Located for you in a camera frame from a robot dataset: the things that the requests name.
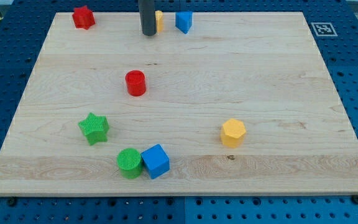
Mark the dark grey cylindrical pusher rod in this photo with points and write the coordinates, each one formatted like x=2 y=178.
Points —
x=147 y=17

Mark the light wooden board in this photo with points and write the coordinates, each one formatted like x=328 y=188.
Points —
x=262 y=68

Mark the red star block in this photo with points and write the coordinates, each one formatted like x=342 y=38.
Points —
x=83 y=17

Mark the yellow block behind rod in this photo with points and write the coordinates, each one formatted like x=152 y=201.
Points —
x=159 y=21

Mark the white fiducial marker tag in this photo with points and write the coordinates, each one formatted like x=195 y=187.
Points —
x=324 y=29

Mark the blue cube block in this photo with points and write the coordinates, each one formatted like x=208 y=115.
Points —
x=156 y=161

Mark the blue triangular block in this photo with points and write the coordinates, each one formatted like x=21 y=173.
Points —
x=183 y=21

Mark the red cylinder block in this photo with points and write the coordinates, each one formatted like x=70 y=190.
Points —
x=135 y=82

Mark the green cylinder block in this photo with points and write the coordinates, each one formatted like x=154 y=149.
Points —
x=129 y=162

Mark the green star block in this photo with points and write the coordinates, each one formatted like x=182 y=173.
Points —
x=94 y=128

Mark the yellow hexagon block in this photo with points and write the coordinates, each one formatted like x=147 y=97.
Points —
x=232 y=133

